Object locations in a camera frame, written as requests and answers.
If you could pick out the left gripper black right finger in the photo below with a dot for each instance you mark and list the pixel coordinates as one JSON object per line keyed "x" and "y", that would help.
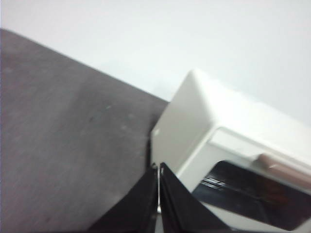
{"x": 179, "y": 208}

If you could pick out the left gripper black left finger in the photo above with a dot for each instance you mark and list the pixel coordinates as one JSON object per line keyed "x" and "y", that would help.
{"x": 138, "y": 208}

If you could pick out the cream white toaster oven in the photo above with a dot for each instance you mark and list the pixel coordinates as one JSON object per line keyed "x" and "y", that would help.
{"x": 189, "y": 109}

